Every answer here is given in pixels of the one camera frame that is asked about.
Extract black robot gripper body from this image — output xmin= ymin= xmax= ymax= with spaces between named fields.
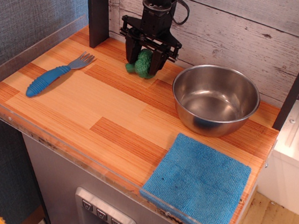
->
xmin=120 ymin=0 xmax=182 ymax=61

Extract grey toy kitchen cabinet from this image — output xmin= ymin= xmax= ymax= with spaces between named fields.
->
xmin=23 ymin=134 xmax=178 ymax=224

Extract blue handled toy fork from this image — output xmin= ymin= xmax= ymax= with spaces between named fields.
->
xmin=26 ymin=52 xmax=94 ymax=97

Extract silver dispenser button panel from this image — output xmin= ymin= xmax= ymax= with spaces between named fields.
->
xmin=75 ymin=187 xmax=137 ymax=224

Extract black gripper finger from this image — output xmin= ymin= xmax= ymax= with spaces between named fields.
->
xmin=125 ymin=32 xmax=141 ymax=63
xmin=149 ymin=49 xmax=170 ymax=74

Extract clear acrylic table guard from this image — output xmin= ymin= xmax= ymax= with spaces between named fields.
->
xmin=0 ymin=15 xmax=279 ymax=224

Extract green toy broccoli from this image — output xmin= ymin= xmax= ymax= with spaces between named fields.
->
xmin=125 ymin=49 xmax=154 ymax=80

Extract blue folded cloth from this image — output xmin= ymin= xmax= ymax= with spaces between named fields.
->
xmin=140 ymin=133 xmax=251 ymax=224

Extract white plastic cabinet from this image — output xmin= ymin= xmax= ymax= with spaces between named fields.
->
xmin=257 ymin=101 xmax=299 ymax=215

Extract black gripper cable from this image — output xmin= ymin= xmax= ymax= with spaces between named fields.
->
xmin=170 ymin=0 xmax=192 ymax=27

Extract dark left vertical post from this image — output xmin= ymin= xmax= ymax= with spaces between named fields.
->
xmin=87 ymin=0 xmax=109 ymax=48

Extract stainless steel bowl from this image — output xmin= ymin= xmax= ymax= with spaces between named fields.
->
xmin=172 ymin=64 xmax=260 ymax=137

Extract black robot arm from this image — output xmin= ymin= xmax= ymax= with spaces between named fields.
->
xmin=120 ymin=0 xmax=188 ymax=76

